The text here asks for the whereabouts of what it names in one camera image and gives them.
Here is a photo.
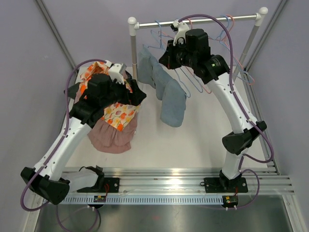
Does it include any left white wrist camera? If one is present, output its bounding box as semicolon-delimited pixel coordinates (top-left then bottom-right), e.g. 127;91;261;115
105;60;126;85

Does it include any white and silver clothes rack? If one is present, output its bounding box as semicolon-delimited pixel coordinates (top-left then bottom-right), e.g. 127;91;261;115
127;7;268;79

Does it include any aluminium mounting rail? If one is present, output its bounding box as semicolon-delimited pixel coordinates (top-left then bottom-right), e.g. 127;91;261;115
32;166;295;194

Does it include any dark grey dotted skirt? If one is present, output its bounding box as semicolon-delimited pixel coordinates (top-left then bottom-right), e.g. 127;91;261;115
67;82;81;100

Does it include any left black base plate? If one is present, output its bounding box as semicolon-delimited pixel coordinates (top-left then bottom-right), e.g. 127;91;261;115
76;177;121;194

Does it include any pink pleated skirt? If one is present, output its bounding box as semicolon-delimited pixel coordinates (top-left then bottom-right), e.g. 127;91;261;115
73;82;138;155

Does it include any light blue denim skirt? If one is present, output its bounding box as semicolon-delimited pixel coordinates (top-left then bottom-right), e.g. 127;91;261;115
138;47;187;128

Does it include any orange floral skirt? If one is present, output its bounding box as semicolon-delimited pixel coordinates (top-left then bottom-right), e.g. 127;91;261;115
75;61;140;131

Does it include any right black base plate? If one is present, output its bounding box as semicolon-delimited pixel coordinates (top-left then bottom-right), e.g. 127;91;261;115
203;177;248;193

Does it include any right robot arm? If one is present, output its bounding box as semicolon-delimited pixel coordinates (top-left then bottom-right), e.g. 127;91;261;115
159;29;267;191

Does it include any pink wire hanger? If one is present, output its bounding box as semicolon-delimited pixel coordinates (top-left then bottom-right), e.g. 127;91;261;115
210;14;255;86
158;18;212;94

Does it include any white slotted cable duct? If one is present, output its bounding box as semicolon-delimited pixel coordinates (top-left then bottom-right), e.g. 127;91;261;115
61;195;223;205

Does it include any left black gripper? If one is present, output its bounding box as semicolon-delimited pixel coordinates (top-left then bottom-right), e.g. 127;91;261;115
100;74;145;108

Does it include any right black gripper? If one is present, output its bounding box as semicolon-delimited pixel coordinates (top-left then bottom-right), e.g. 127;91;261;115
159;39;197;70

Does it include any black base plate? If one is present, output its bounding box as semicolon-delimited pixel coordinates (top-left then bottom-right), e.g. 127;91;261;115
203;177;248;193
76;177;121;194

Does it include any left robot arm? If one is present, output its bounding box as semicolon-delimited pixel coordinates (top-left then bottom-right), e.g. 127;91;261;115
21;73;146;205

